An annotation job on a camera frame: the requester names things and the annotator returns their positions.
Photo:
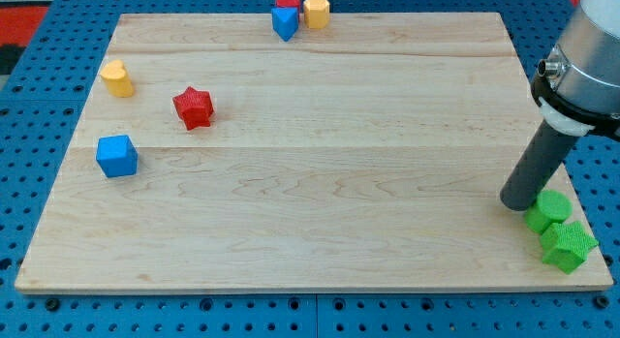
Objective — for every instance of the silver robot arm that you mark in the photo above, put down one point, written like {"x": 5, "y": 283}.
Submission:
{"x": 577, "y": 85}

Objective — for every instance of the blue triangle block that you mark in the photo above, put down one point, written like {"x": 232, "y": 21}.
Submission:
{"x": 285, "y": 22}

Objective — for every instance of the wooden board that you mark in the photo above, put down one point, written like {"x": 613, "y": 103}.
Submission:
{"x": 365, "y": 157}

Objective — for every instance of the red star block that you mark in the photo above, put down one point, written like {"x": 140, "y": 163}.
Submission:
{"x": 194, "y": 107}

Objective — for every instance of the yellow hexagon block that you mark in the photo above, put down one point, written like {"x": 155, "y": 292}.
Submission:
{"x": 316, "y": 13}

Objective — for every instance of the red cylinder block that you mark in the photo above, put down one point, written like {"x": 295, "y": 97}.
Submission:
{"x": 288, "y": 4}

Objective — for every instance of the blue cube block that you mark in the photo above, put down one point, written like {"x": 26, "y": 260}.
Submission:
{"x": 117, "y": 156}

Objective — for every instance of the yellow heart block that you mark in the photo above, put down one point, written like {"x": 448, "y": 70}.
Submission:
{"x": 117, "y": 80}

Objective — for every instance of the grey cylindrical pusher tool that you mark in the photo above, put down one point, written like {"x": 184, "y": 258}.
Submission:
{"x": 544, "y": 154}

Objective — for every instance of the green cylinder block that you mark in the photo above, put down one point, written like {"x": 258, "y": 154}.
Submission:
{"x": 550, "y": 207}

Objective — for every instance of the green star block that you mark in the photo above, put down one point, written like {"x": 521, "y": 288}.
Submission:
{"x": 566, "y": 246}

